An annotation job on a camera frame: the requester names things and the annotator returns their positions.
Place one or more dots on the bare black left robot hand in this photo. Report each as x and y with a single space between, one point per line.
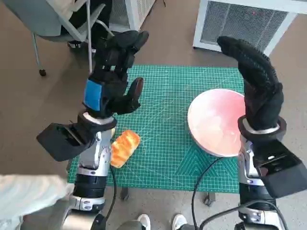
108 79

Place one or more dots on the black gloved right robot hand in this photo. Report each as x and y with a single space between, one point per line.
261 95

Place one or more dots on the pink bowl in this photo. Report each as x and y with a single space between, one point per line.
216 119

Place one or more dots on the long striped toy bread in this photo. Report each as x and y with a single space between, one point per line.
124 146

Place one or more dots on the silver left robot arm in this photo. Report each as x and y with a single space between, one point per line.
93 167

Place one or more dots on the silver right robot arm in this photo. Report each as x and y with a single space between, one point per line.
247 167

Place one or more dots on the green cutting mat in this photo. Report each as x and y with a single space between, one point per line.
163 107

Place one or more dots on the person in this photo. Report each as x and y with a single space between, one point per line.
100 14

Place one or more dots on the small white mesh cabinet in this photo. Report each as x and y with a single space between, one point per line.
134 14

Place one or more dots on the large white mesh cabinet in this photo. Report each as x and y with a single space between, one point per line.
239 24

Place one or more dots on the grey office chair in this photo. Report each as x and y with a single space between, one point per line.
36 19

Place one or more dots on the table caster wheel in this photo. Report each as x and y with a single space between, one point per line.
124 194
209 198

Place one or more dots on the white cloth bundle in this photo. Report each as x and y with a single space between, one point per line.
24 198

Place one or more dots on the white shoe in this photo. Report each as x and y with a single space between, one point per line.
144 221
180 221

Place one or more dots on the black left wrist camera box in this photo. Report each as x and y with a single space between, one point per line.
60 141

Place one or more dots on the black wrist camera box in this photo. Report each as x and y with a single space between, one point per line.
280 177
60 141

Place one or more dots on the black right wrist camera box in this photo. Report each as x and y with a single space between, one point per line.
280 177

